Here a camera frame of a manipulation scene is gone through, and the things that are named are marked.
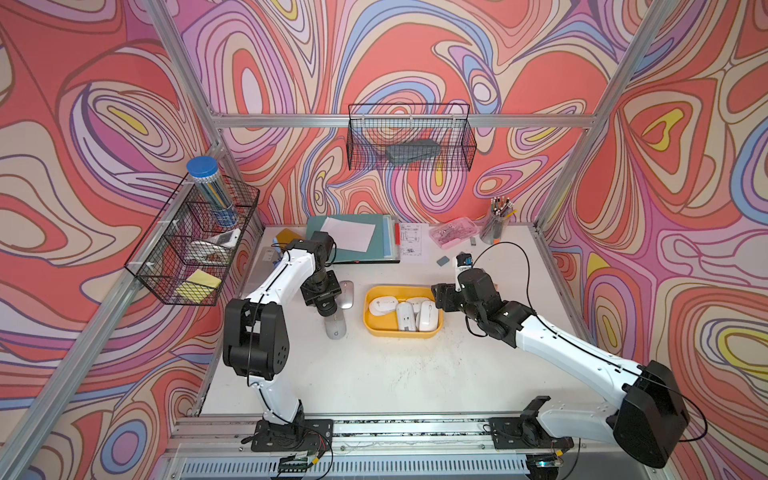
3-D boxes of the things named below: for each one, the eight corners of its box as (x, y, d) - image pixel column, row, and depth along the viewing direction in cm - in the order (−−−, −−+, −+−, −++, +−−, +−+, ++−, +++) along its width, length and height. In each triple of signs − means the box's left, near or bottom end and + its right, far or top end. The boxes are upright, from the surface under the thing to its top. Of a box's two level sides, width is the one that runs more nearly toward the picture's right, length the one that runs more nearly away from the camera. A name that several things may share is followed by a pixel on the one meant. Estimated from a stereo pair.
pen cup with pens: (482, 244, 116) (493, 213, 103) (477, 227, 122) (487, 196, 110) (503, 244, 116) (517, 213, 103) (497, 227, 122) (510, 196, 110)
